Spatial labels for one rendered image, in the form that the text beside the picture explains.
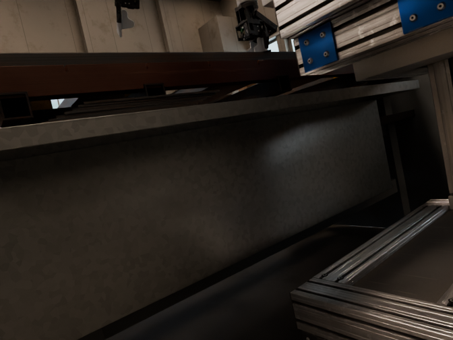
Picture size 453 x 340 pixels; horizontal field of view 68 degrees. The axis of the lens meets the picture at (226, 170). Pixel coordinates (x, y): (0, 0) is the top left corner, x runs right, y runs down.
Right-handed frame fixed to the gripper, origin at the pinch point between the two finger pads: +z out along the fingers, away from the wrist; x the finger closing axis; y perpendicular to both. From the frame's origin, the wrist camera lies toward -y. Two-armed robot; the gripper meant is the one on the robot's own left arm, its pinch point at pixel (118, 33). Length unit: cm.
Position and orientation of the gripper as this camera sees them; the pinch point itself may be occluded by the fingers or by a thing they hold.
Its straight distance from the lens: 135.3
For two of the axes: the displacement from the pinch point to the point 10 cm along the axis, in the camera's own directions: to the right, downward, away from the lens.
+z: -1.0, 9.1, 4.1
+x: -2.8, -4.2, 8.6
